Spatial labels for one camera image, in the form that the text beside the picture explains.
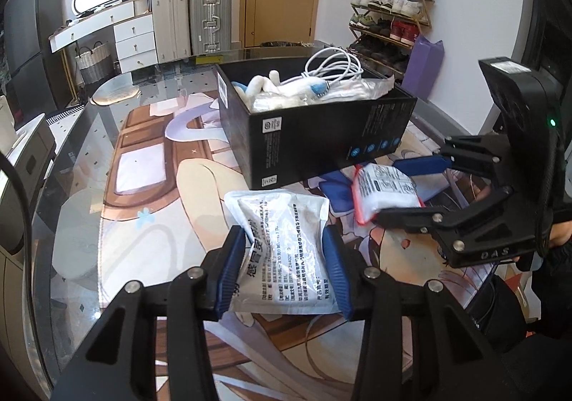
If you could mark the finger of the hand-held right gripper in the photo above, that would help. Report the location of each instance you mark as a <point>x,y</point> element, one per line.
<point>424,164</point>
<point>429,218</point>

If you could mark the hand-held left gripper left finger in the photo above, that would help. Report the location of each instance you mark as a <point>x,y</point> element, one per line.
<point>230,276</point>

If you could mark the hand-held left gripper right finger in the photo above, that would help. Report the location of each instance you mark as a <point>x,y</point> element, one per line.
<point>337,276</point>

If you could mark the white packet red edge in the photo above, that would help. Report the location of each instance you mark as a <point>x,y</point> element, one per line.
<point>384,189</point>

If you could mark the white medicine pouch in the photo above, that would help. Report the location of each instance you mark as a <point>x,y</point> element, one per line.
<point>281,244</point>

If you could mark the black cardboard box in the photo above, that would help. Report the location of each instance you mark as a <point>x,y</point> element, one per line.
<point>313,142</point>

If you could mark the white blue plush toy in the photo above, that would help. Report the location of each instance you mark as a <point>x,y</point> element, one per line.
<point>286,90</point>

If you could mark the person's right hand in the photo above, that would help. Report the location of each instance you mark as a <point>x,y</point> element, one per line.
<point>562,233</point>

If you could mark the purple bag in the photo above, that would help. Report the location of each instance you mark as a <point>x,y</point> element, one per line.
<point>426,70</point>

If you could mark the printed desk mat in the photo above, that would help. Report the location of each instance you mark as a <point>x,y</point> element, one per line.
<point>156,213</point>

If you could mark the clear plastic bag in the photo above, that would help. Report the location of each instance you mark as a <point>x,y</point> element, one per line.
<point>357,90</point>

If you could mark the black metal door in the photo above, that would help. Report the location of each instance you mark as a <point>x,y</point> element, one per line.
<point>556,48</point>

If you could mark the person's dark clothing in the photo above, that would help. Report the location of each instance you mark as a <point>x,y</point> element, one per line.
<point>509,311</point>

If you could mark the wooden shoe rack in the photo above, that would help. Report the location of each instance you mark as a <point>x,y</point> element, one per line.
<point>424,8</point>

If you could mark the group of assorted shoes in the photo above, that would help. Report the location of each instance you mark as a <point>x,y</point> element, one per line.
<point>384,3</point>

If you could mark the white trash bin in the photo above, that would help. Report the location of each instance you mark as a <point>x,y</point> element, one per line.
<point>286,44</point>

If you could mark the round beige cushion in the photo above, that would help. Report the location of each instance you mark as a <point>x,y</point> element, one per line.
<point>115,90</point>

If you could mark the grey cabinet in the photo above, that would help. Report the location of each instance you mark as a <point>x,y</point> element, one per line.
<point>27,159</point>

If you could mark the woven basket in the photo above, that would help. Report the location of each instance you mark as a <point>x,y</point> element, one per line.
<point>93,63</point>

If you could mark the white dresser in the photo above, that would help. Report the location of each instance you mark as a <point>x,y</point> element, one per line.
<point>134,39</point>

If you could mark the white suitcase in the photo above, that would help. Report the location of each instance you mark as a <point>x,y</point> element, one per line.
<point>170,25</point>

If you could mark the silver suitcase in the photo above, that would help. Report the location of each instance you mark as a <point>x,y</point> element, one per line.
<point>210,19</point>

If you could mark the white appliance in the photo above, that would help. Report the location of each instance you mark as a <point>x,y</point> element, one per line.
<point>6,115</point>

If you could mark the black refrigerator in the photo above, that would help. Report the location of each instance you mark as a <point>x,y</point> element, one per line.
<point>35,39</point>

